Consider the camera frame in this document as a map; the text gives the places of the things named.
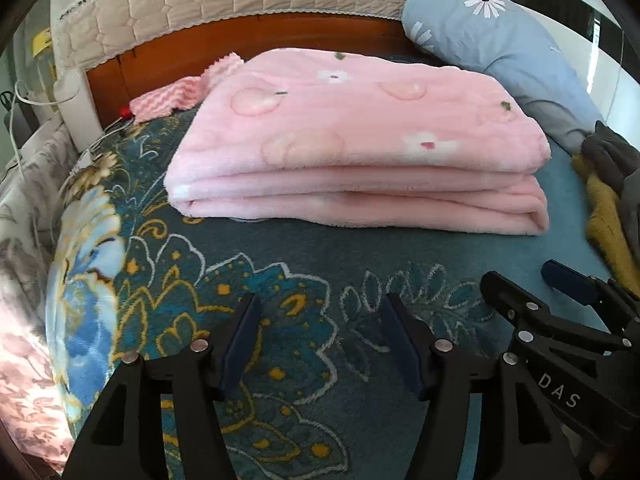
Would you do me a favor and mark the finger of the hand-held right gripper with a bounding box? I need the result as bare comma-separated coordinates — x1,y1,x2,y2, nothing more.
480,271,632,367
541,260,640,331

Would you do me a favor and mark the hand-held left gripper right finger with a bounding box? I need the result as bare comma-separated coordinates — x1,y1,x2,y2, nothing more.
381,292,576,480

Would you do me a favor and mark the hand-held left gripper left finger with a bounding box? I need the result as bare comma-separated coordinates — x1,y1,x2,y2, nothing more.
60,292,263,480

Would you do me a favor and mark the pink floral fleece garment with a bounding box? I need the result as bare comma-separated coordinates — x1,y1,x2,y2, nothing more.
165,47,552,236

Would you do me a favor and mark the tan yellow fuzzy garment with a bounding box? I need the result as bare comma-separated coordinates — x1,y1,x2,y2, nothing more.
571,154,640,286

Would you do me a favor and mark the dark grey garment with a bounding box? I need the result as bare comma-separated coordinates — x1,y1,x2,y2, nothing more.
580,121,640,261

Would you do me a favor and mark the grey pink floral sheet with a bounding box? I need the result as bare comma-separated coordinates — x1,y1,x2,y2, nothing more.
0,125,81,473

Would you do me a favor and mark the blue floral pillow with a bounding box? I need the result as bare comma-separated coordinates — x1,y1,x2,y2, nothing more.
401,0,606,153

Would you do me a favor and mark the small pink textured cloth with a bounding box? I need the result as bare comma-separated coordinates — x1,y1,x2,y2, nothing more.
129,54,246,123

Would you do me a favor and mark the white cylinder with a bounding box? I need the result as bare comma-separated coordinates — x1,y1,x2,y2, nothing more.
54,70,106,151

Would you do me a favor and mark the clear container with yellow label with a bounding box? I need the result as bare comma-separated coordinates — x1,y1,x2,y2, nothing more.
27,27,57,96

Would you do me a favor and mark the white cable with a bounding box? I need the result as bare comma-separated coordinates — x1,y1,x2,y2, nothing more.
4,80,68,171

